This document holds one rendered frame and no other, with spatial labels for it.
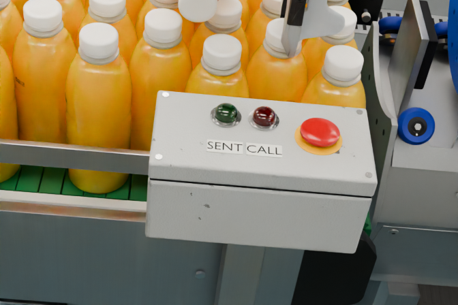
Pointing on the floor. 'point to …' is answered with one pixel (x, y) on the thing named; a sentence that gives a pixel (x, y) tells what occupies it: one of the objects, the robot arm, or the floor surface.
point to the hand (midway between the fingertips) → (284, 32)
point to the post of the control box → (239, 274)
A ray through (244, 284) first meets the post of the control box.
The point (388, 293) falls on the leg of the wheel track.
